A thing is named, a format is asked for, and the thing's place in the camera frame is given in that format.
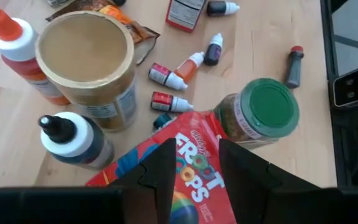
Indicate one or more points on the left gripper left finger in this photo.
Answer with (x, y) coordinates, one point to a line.
(157, 186)

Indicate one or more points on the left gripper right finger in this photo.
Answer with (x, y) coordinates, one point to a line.
(247, 186)

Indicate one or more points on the red Froot Loops cereal box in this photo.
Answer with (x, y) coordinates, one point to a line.
(197, 161)

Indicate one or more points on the dark tube teal cap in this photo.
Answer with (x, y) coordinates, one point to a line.
(162, 120)

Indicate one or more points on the glass spice jar green lid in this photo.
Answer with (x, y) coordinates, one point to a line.
(269, 105)

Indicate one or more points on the black food colour bottle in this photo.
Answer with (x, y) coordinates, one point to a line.
(73, 140)

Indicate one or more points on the red label dropper bottle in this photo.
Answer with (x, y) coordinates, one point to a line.
(163, 74)
(166, 102)

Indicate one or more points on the purple label dropper bottle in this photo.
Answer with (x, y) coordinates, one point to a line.
(212, 53)

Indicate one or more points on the orange brown snack packet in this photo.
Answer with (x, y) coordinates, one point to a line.
(141, 34)

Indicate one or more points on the spice jar gold lid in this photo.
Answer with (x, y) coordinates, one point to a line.
(85, 46)

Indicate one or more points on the red smoked paprika tin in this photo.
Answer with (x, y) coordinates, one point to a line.
(183, 12)

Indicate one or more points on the dark dropper bottle white cap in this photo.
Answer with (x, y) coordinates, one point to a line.
(219, 8)

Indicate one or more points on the orange food colour bottle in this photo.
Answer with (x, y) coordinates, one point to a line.
(14, 46)

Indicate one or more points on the orange dropper bottle white cap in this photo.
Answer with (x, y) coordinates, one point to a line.
(186, 70)

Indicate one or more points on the dark tube red cap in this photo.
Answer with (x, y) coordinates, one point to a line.
(294, 71)

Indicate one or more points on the black table-level camera box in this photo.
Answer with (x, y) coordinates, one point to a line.
(351, 87)

